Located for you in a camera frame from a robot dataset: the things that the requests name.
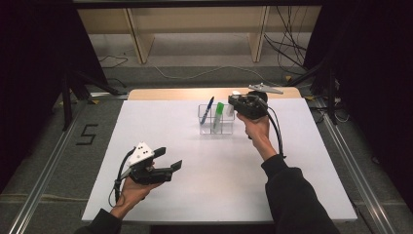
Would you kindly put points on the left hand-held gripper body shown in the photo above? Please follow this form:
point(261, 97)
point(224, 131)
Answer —
point(142, 172)

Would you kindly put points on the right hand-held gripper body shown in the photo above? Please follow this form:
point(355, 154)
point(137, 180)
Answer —
point(255, 105)

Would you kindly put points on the green highlighter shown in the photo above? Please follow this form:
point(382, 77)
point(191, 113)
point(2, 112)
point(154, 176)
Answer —
point(219, 109)

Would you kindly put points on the clear plastic organizer box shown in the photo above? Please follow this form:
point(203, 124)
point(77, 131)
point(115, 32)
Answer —
point(227, 128)

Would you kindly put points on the blue ballpoint pen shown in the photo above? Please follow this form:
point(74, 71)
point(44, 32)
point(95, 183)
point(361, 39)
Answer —
point(207, 110)

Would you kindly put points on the person's right hand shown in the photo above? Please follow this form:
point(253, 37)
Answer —
point(258, 130)

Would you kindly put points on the person's left hand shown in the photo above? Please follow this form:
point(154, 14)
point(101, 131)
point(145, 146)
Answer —
point(133, 195)

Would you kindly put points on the black tripod stand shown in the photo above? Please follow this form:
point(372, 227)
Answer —
point(331, 97)
point(66, 104)

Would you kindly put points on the beige wooden bench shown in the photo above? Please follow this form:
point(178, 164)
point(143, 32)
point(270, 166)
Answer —
point(195, 19)

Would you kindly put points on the dark metal bar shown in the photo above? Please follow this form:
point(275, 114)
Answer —
point(195, 3)

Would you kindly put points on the black curtain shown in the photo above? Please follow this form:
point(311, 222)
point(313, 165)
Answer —
point(32, 65)
point(373, 65)

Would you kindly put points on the short aluminium rail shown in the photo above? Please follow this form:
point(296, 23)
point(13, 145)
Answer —
point(108, 94)

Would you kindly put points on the long aluminium rail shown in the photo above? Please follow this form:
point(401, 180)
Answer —
point(357, 175)
point(42, 182)

